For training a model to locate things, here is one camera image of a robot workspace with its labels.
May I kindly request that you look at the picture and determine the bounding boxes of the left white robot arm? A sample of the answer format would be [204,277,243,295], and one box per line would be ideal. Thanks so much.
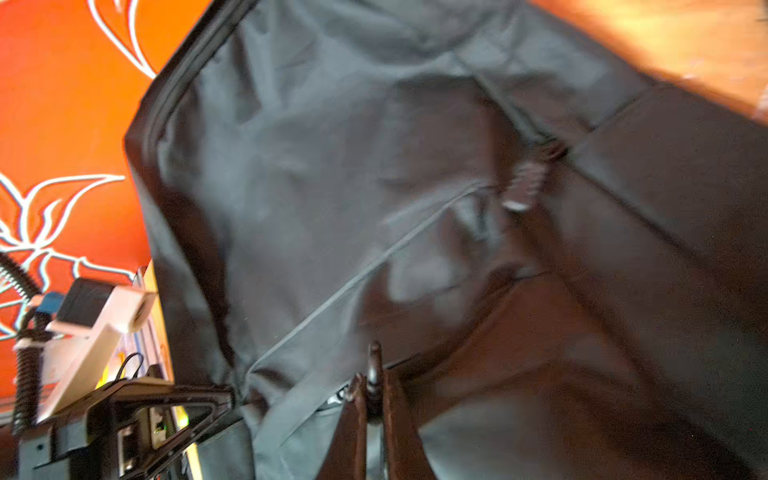
[1,254,234,479]

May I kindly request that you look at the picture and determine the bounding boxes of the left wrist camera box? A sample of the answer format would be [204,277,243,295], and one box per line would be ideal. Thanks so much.
[12,278,157,431]

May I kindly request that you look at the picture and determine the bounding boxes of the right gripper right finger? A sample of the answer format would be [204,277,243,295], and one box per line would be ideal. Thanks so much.
[382,371,437,480]

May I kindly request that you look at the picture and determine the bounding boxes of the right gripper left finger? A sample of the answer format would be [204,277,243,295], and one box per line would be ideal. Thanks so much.
[316,374,367,480]

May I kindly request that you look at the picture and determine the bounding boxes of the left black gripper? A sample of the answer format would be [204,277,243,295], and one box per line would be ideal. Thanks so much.
[18,378,234,479]

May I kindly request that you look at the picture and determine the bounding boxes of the black student backpack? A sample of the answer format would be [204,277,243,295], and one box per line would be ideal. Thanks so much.
[125,1,767,479]

